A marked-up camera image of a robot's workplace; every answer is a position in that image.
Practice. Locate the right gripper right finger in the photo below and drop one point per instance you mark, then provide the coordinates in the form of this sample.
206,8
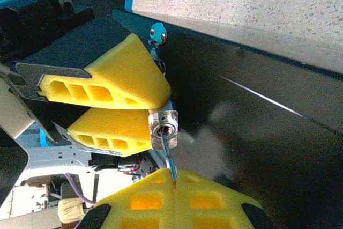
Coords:
203,213

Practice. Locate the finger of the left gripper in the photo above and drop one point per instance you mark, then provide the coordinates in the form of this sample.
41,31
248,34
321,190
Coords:
128,73
120,124

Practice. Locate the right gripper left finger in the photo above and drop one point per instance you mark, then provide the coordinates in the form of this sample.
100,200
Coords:
150,213

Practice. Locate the starry night print tin box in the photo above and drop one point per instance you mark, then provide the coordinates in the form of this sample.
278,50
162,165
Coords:
254,146

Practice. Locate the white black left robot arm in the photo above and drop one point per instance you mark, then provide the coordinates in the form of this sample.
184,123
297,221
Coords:
110,183

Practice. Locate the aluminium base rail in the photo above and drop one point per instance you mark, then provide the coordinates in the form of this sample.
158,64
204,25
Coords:
61,156

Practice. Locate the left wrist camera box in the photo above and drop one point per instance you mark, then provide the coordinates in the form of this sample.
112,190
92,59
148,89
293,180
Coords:
10,164

